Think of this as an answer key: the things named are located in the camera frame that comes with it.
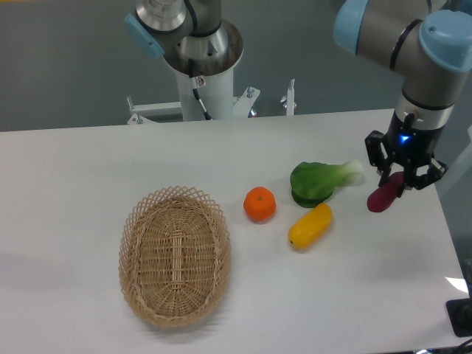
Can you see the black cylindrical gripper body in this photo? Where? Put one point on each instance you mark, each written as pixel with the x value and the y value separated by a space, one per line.
pixel 414 146

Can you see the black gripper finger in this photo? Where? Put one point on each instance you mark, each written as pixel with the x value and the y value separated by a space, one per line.
pixel 377 158
pixel 411 180

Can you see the purple sweet potato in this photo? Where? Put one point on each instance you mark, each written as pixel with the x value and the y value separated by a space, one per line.
pixel 383 197

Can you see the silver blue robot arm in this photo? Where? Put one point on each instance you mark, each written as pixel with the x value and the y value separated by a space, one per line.
pixel 427 42

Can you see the woven wicker basket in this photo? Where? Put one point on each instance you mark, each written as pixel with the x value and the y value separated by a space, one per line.
pixel 174 257

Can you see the green bok choy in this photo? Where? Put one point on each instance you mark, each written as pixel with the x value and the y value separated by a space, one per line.
pixel 313 183

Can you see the yellow mango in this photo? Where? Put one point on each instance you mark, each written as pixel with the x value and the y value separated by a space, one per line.
pixel 309 228

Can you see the orange tangerine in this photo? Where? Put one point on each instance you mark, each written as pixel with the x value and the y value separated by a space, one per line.
pixel 260 204

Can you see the black device at table edge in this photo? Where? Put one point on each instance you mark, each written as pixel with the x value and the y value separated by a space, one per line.
pixel 459 310

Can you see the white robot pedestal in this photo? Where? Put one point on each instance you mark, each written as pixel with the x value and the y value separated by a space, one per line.
pixel 199 98

